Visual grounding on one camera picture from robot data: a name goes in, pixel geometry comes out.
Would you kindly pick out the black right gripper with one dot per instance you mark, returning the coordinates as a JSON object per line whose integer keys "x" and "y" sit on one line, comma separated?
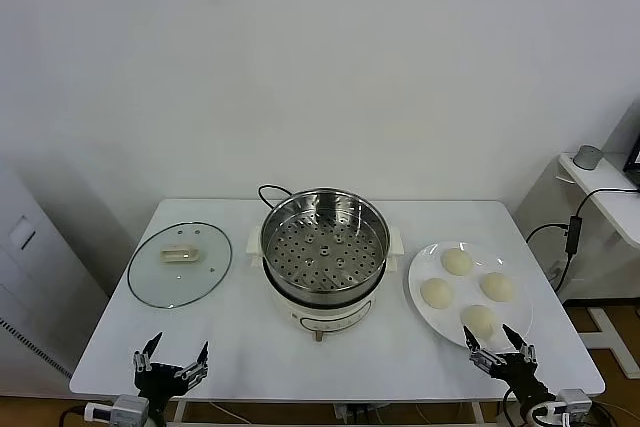
{"x": 520, "y": 377}

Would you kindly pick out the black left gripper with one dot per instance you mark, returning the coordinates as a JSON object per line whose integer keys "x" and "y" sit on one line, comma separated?
{"x": 162, "y": 382}

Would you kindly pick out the white steamed baozi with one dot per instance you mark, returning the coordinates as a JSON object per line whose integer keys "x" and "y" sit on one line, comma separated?
{"x": 456, "y": 262}
{"x": 479, "y": 319}
{"x": 436, "y": 292}
{"x": 496, "y": 287}

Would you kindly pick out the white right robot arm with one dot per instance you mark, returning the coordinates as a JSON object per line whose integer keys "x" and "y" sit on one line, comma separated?
{"x": 542, "y": 414}

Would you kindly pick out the stainless steel steamer basket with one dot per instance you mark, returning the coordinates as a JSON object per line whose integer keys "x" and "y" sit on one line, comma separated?
{"x": 280, "y": 219}

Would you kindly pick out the white round plate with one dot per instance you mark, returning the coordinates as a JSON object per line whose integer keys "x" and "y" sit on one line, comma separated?
{"x": 520, "y": 312}

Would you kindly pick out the round glass pot lid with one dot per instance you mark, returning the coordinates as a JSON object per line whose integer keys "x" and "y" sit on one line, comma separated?
{"x": 150, "y": 277}

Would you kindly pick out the white floor stand base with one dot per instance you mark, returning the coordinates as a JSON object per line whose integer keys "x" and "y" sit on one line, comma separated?
{"x": 607, "y": 332}

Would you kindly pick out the cream electric cooker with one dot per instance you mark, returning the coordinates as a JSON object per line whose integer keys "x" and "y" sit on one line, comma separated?
{"x": 325, "y": 318}

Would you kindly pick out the white grey cabinet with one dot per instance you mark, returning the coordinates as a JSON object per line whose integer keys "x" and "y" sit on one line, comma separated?
{"x": 30, "y": 272}

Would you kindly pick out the white side desk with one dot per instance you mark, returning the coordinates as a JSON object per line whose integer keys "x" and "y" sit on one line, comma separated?
{"x": 607, "y": 207}

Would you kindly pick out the grey round speaker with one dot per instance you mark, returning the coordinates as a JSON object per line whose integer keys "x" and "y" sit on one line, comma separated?
{"x": 587, "y": 157}

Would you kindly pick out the black framed monitor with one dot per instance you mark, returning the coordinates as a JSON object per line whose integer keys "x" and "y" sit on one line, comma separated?
{"x": 635, "y": 154}

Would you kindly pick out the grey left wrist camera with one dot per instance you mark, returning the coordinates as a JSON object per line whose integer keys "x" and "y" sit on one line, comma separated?
{"x": 131, "y": 409}

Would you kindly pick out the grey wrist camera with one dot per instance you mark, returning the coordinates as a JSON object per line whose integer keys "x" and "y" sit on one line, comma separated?
{"x": 131, "y": 409}
{"x": 575, "y": 401}

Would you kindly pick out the white table frame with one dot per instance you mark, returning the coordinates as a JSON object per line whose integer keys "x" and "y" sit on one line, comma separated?
{"x": 477, "y": 412}

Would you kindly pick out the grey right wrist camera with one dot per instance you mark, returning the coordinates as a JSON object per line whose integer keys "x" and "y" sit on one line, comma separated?
{"x": 575, "y": 401}

